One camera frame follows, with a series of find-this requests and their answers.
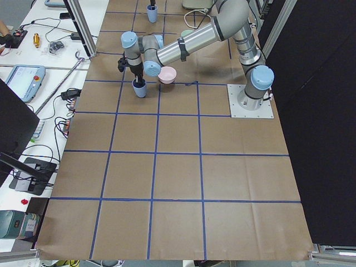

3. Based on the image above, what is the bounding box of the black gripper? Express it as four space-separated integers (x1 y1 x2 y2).
129 0 155 85

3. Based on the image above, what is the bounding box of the blue cup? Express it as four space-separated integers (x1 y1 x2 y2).
132 79 147 98
146 5 158 23

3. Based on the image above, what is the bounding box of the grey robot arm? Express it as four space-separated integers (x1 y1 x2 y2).
118 0 274 111

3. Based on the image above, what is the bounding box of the green bowl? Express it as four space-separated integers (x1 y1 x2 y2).
181 29 193 37

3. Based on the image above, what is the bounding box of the pink bowl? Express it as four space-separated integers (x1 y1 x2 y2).
158 66 177 84

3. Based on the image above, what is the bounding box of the cream chrome toaster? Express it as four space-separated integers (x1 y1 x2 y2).
182 0 214 10

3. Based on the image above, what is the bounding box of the metal stand rod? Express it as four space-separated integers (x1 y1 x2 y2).
34 51 85 115

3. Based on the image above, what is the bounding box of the black power adapter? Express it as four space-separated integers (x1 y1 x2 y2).
61 88 81 100

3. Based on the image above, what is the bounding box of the gold metal cylinder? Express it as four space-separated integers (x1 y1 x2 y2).
33 33 40 48

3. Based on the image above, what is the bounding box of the blue teach pendant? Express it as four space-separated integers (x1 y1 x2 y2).
6 65 46 103

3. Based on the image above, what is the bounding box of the black monitor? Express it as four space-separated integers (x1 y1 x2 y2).
0 78 41 187

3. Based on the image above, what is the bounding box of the green box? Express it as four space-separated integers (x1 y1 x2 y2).
1 210 26 239

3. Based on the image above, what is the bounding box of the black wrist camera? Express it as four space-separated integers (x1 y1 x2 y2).
117 56 128 72

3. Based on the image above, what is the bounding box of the white toaster power cord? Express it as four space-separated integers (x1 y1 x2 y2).
184 8 214 31

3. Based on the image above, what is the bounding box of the aluminium frame post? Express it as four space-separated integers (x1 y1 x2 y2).
63 0 97 59

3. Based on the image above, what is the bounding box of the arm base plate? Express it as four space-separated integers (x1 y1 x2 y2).
227 84 274 119

